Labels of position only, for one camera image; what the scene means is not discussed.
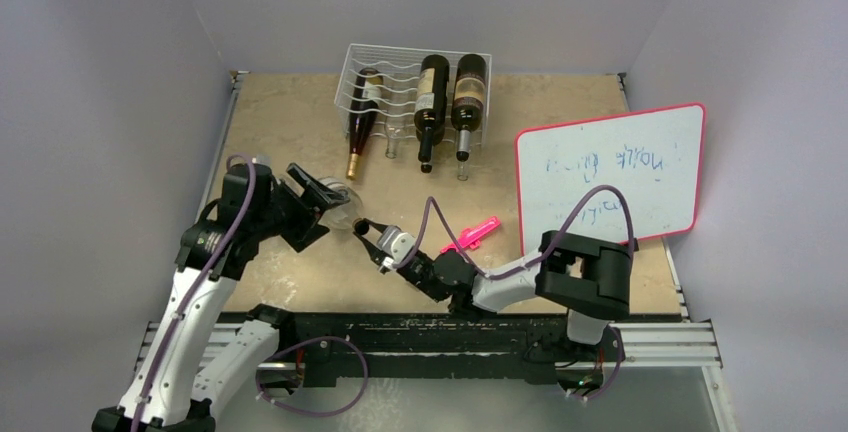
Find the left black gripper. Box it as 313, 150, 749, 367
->
252, 165, 349, 249

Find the green bottle cream label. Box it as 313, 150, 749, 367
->
414, 54, 450, 173

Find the green bottle brown label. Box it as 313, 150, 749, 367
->
451, 54, 487, 162

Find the clear bottle with black cap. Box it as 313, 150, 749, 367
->
319, 177, 364, 232

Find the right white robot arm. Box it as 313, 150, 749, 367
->
353, 219, 633, 359

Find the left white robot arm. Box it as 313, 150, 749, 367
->
91, 155, 350, 431

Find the small clear empty bottle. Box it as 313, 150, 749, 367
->
384, 116, 406, 159

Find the clear bottle under rack right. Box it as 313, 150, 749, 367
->
456, 150, 470, 181

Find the dark red gold-capped bottle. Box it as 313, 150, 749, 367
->
346, 67, 384, 180

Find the pink plastic clip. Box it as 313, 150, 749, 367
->
440, 216, 501, 253

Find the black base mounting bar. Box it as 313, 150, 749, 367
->
248, 306, 624, 391

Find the pink-framed whiteboard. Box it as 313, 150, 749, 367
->
514, 103, 707, 252

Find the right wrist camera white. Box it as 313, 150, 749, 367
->
376, 225, 416, 273

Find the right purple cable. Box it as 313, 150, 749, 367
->
397, 183, 637, 404

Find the purple cable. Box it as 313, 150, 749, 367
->
129, 153, 370, 432
397, 183, 637, 404

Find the white wire wine rack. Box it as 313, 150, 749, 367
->
334, 43, 467, 141

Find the aluminium table edge rail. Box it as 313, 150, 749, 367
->
173, 71, 250, 311

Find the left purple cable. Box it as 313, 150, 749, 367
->
129, 153, 370, 432

